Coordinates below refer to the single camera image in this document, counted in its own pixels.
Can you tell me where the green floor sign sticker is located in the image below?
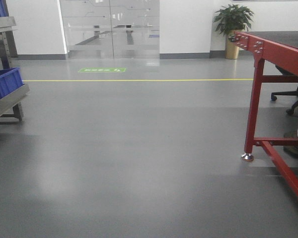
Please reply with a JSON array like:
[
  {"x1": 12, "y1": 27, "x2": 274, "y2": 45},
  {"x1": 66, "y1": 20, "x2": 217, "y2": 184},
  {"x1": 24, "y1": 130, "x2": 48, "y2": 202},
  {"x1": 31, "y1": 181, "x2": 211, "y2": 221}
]
[{"x1": 78, "y1": 67, "x2": 126, "y2": 73}]

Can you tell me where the frosted glass double door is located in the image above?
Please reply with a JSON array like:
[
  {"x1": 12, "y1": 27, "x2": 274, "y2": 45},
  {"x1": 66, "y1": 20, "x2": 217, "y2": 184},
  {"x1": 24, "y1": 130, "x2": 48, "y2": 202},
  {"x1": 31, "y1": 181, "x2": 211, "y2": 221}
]
[{"x1": 60, "y1": 0, "x2": 160, "y2": 59}]

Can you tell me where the potted green plant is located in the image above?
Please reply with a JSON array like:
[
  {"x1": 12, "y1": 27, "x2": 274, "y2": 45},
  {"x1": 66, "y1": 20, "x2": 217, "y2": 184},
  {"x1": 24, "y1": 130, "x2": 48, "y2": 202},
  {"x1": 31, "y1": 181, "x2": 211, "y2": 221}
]
[{"x1": 213, "y1": 4, "x2": 254, "y2": 60}]

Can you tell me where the grey metal shelf rack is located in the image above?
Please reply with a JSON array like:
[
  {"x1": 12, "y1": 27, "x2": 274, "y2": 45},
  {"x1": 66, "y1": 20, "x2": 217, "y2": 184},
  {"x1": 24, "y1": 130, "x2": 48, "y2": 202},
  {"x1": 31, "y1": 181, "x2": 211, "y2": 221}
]
[{"x1": 0, "y1": 16, "x2": 29, "y2": 121}]

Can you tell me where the blue plastic bin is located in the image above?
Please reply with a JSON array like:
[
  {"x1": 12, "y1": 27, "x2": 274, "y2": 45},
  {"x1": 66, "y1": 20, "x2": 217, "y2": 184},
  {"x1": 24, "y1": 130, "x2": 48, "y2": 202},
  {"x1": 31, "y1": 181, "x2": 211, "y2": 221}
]
[{"x1": 0, "y1": 67, "x2": 23, "y2": 99}]

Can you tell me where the black office chair base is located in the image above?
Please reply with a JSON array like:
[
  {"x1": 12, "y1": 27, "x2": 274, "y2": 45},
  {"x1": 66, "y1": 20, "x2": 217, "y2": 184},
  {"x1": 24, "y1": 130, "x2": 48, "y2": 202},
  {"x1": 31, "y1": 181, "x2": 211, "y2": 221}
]
[{"x1": 271, "y1": 64, "x2": 298, "y2": 116}]

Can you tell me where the red metal conveyor frame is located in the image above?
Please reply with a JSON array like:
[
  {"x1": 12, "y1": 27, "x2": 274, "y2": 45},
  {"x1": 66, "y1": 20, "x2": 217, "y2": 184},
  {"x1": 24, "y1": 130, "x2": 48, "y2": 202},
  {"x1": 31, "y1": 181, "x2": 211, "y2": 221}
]
[{"x1": 228, "y1": 31, "x2": 298, "y2": 197}]

